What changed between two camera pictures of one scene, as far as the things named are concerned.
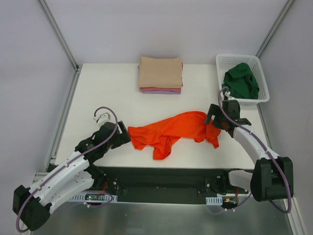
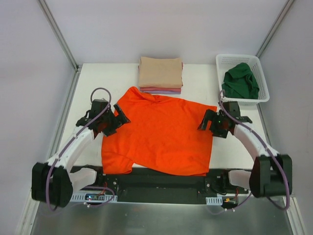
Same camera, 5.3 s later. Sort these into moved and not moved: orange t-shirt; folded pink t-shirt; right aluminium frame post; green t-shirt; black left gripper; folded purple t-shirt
Moved: black left gripper; orange t-shirt
Not moved: folded pink t-shirt; right aluminium frame post; folded purple t-shirt; green t-shirt
